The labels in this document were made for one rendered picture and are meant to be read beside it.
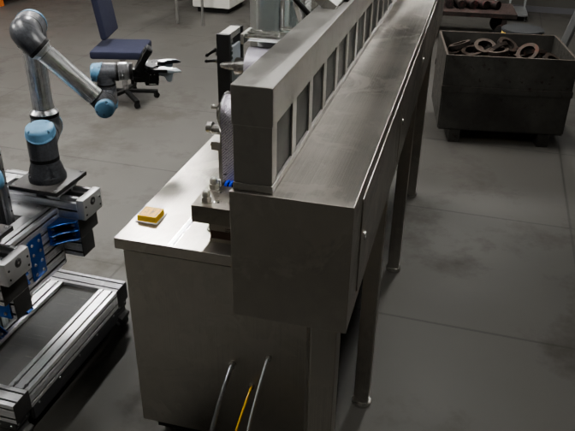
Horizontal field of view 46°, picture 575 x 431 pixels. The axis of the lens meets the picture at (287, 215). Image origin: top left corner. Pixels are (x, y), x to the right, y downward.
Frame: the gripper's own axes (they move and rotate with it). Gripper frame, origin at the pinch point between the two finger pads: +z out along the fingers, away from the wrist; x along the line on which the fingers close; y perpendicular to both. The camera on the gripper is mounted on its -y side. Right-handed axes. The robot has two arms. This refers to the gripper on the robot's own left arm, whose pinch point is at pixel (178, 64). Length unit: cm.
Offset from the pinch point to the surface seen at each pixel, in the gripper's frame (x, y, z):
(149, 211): 72, 22, -13
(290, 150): 143, -43, 22
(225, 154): 70, 1, 13
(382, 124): 124, -38, 48
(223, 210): 92, 9, 11
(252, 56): 44, -22, 26
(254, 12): -34, -9, 36
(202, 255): 97, 22, 3
